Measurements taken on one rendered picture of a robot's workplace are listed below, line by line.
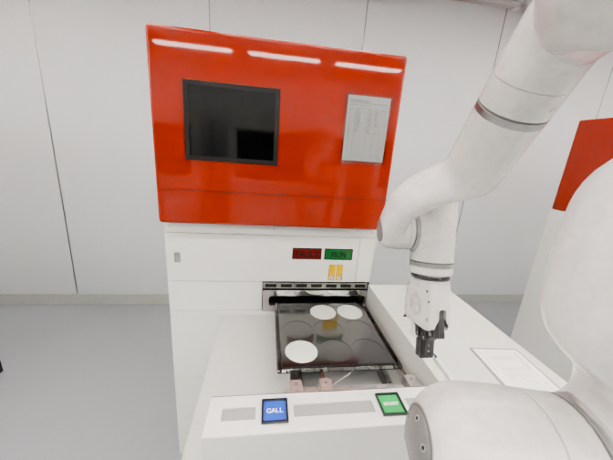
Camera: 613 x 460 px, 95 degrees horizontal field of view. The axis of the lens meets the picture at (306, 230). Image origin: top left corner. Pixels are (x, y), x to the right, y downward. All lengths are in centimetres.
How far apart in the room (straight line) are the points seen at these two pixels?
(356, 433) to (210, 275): 75
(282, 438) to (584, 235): 60
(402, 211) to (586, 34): 33
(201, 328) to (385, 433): 83
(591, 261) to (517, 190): 329
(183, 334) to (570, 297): 124
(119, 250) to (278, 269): 206
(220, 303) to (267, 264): 25
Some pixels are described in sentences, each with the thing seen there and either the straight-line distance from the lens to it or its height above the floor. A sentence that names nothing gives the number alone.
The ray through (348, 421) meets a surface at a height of 96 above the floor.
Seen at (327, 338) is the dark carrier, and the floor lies 90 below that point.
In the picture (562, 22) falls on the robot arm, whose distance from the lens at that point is 27.
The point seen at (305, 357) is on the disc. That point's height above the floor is 90.
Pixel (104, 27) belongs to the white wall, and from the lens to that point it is 290.
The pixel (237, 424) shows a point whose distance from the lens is 70.
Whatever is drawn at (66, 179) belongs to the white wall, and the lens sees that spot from 302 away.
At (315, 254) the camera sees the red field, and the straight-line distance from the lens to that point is 113.
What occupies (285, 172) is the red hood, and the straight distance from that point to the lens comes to 100.
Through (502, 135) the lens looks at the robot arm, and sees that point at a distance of 46.
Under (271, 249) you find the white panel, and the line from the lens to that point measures 111.
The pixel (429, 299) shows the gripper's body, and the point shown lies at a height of 124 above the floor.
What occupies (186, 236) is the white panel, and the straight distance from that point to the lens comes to 114.
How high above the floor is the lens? 150
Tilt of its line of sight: 16 degrees down
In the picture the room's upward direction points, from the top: 4 degrees clockwise
